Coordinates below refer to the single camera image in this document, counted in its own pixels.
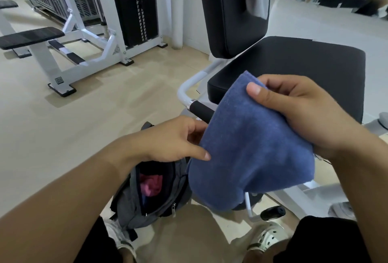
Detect person's right hand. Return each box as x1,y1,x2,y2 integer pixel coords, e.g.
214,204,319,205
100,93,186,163
246,74,375,160

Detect person's left hand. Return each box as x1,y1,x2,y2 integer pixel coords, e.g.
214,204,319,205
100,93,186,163
114,116,212,179

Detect pink towel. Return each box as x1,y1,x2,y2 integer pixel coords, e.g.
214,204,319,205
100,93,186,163
139,174,164,197

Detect grey backpack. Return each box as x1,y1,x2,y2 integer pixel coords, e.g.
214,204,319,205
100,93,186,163
110,121,193,242

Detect blue towel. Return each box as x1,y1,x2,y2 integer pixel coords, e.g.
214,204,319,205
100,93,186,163
186,70,316,212

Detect person's left forearm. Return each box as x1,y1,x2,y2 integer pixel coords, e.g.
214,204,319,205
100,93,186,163
0,147,134,263

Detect person's white left shoe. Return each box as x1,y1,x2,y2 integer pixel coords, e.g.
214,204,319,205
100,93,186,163
104,219,137,260

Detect person's white shoe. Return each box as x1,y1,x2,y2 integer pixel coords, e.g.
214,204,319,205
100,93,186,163
247,222,289,253
104,219,137,260

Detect person's black shorts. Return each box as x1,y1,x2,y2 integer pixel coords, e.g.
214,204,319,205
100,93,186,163
74,216,372,263

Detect person's white right shoe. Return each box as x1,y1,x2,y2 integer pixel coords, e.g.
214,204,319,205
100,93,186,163
247,222,289,253

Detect black seat pad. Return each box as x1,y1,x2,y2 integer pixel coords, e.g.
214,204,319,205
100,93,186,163
207,36,366,124

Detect white lever with black grip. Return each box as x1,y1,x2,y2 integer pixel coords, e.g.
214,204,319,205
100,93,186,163
244,192,287,223

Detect black weight stack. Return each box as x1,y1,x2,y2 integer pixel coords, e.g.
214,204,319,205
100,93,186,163
112,0,159,49

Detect white vertical pipe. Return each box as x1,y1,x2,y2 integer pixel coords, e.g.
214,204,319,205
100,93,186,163
171,0,185,50

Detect black backrest pad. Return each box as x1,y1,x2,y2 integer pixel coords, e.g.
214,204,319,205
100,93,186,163
196,0,271,59

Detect black handle grip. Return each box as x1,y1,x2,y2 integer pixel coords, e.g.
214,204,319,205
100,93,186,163
188,99,218,124

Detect white weight machine frame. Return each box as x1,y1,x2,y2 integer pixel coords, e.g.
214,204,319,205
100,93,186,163
12,0,168,98

